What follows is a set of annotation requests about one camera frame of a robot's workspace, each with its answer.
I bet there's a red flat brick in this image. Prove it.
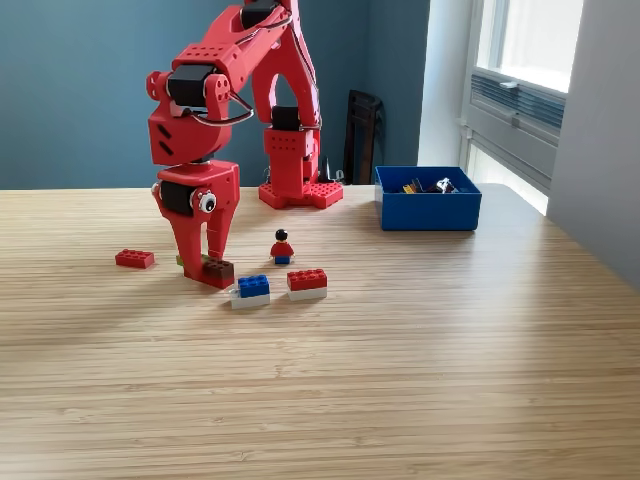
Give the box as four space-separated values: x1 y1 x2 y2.
114 248 156 270

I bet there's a dark red toy car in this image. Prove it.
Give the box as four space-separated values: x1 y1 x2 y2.
420 176 459 195

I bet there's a green brown red brick stack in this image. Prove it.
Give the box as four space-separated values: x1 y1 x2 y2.
175 253 236 291

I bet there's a dark folded chair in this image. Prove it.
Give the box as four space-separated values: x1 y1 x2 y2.
342 89 387 186

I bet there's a toy figure with red shirt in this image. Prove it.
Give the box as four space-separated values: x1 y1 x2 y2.
269 228 297 266

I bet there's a black table clamp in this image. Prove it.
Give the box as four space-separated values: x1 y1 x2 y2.
317 156 347 185

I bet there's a red and white brick stack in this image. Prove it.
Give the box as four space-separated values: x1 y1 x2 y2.
286 268 329 302

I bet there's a grey vent grille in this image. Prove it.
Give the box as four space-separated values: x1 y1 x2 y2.
468 69 567 147

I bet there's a blue plastic bin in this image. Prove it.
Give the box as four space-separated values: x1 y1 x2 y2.
374 165 483 232

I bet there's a blue and white brick stack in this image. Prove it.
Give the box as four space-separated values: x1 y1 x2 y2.
229 274 272 310

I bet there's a window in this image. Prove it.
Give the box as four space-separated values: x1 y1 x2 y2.
469 0 586 96

